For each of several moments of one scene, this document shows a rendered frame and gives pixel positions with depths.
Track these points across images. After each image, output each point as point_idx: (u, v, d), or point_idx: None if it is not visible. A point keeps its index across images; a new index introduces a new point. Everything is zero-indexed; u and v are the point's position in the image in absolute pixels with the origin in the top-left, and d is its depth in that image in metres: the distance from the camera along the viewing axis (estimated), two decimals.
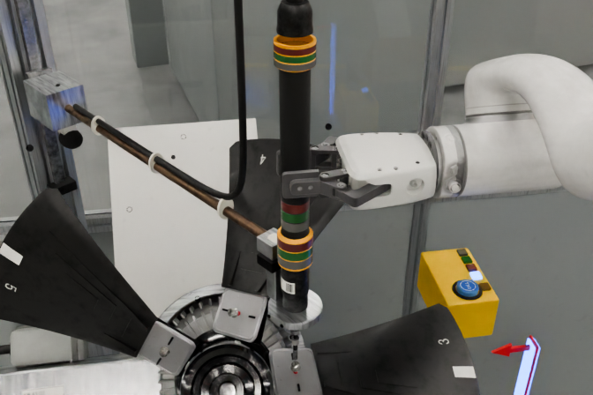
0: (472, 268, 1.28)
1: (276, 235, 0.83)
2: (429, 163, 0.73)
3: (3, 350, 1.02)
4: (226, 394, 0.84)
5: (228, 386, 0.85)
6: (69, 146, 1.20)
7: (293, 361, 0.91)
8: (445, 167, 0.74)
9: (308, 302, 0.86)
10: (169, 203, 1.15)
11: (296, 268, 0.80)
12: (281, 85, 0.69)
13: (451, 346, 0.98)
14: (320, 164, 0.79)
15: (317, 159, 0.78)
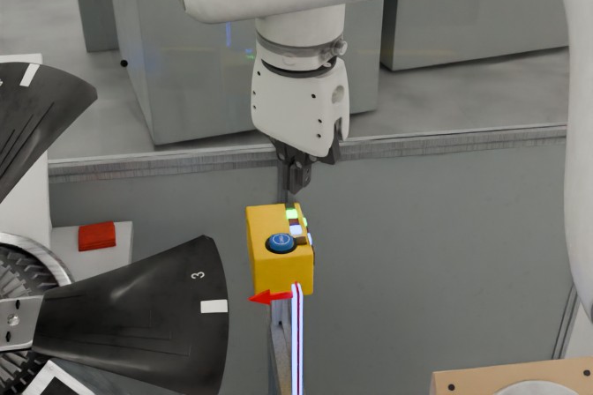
0: (294, 222, 1.17)
1: None
2: (316, 85, 0.64)
3: None
4: None
5: None
6: None
7: (15, 315, 0.81)
8: (320, 65, 0.63)
9: None
10: None
11: None
12: None
13: (206, 279, 0.85)
14: None
15: (292, 152, 0.74)
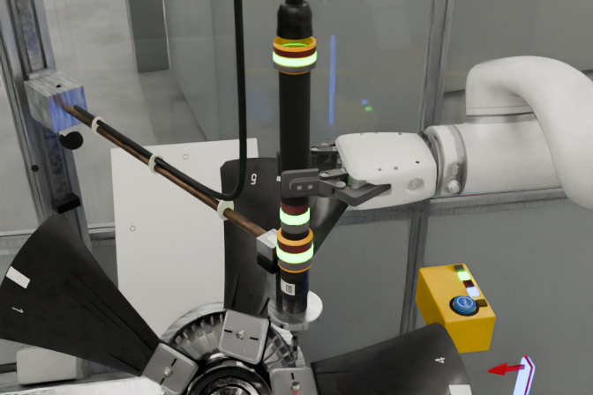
0: (469, 285, 1.30)
1: (276, 236, 0.83)
2: (429, 163, 0.74)
3: (9, 368, 1.04)
4: None
5: None
6: (70, 147, 1.20)
7: None
8: (445, 167, 0.74)
9: (308, 303, 0.86)
10: (172, 222, 1.18)
11: (296, 269, 0.80)
12: (281, 86, 0.69)
13: None
14: (320, 165, 0.79)
15: (317, 160, 0.78)
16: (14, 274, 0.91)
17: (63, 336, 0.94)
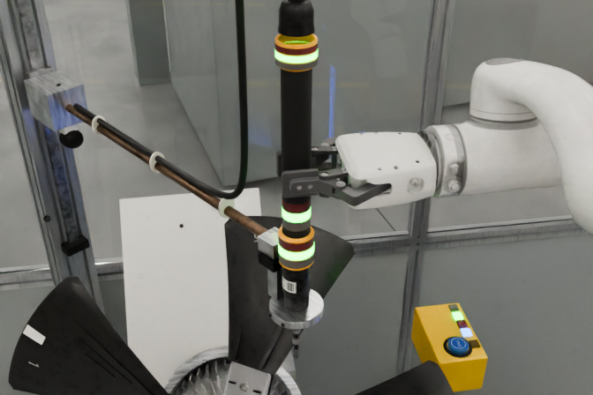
0: (463, 324, 1.36)
1: (278, 234, 0.83)
2: (429, 162, 0.74)
3: None
4: None
5: None
6: (70, 146, 1.20)
7: None
8: (445, 166, 0.74)
9: (309, 301, 0.86)
10: (178, 269, 1.23)
11: (296, 267, 0.80)
12: (282, 84, 0.69)
13: None
14: (320, 165, 0.79)
15: (317, 160, 0.78)
16: (31, 331, 0.97)
17: (77, 389, 0.99)
